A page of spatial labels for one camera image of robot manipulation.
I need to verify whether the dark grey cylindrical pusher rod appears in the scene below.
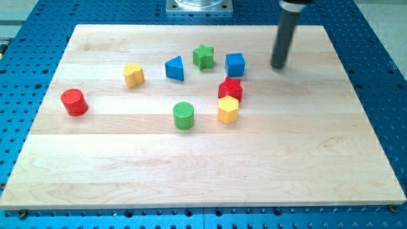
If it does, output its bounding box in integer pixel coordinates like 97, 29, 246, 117
270, 0, 311, 69

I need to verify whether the red star block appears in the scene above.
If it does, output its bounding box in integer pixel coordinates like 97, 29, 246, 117
217, 77, 243, 102

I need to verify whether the green star block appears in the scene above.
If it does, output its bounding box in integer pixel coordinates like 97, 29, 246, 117
193, 45, 214, 71

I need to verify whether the blue triangle block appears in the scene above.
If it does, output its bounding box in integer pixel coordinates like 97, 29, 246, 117
165, 56, 184, 81

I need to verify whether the blue cube block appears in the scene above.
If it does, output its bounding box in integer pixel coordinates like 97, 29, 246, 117
224, 53, 245, 78

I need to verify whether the blue perforated metal table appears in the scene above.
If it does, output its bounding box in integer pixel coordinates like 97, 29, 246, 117
1, 1, 406, 228

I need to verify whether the yellow hexagon block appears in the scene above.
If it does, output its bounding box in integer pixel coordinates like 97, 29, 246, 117
218, 95, 239, 124

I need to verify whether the green cylinder block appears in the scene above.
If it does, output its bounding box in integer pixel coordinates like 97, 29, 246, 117
173, 102, 195, 130

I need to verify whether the yellow heart block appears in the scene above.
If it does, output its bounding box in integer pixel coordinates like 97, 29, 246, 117
123, 63, 145, 88

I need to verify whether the light wooden board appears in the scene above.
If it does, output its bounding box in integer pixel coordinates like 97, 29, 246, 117
1, 25, 406, 210

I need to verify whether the right board clamp screw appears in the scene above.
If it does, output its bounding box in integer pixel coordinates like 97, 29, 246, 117
389, 204, 399, 213

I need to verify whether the board clamp screw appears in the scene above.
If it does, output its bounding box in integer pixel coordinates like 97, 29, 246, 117
389, 204, 399, 213
17, 209, 29, 220

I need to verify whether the red cylinder block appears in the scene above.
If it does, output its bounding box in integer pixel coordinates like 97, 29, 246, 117
60, 88, 88, 116

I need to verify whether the left board clamp screw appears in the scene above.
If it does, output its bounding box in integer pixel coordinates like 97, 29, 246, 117
17, 209, 29, 220

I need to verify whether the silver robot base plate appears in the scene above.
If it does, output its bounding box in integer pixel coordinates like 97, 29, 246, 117
166, 0, 233, 13

